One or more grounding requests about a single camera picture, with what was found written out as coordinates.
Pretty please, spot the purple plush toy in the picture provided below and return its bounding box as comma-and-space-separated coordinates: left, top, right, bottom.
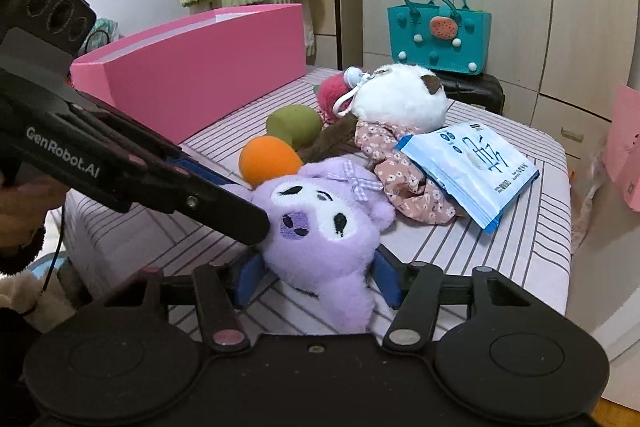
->
222, 157, 396, 333

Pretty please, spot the white plastic bag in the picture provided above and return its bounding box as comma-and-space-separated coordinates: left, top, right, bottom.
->
570, 152, 608, 248

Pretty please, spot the brown plush piece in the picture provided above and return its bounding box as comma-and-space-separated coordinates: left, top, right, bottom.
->
297, 116, 361, 165

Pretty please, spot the red plush toy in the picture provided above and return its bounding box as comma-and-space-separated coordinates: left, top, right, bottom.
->
313, 72, 361, 125

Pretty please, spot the teal tote bag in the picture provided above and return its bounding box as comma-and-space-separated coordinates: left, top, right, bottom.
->
387, 0, 493, 75

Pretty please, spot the green plush pear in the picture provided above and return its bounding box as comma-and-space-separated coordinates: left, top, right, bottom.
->
266, 105, 324, 146

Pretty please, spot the pink storage box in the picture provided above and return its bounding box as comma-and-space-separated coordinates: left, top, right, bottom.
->
70, 3, 307, 145

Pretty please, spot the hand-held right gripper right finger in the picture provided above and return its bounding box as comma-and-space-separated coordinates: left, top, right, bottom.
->
372, 247, 532, 352

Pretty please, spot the orange plush ball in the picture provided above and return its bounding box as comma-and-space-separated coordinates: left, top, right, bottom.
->
238, 135, 303, 188

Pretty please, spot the white patterned bag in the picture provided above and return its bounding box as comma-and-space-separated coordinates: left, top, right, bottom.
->
82, 18, 121, 52

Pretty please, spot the pink paper bag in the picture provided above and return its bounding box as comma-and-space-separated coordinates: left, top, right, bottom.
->
602, 83, 640, 212

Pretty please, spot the black suitcase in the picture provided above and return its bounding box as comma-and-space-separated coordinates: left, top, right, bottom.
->
435, 69, 506, 115

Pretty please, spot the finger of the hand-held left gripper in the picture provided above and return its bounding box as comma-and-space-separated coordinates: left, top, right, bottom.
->
107, 157, 272, 248
65, 89, 251, 198

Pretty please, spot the white plush cat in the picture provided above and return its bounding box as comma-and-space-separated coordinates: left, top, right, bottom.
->
350, 63, 449, 135

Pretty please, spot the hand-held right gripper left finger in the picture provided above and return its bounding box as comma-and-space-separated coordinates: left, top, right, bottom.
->
104, 252, 266, 354

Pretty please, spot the pale blue pacifier charm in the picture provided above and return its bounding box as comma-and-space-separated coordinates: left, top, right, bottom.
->
335, 67, 373, 118

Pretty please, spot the black cable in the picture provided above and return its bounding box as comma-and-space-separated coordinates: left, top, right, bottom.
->
40, 206, 66, 295

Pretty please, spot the person's left hand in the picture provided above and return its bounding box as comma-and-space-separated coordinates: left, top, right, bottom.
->
0, 179, 71, 238

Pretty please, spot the pink floral cloth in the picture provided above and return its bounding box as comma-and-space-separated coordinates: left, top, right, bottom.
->
354, 119, 468, 225

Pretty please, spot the blue and white wipes packet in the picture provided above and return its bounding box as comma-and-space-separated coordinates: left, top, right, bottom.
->
395, 120, 541, 234

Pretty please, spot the beige fluffy cloth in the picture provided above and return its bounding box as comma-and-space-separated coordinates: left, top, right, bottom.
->
0, 274, 71, 333

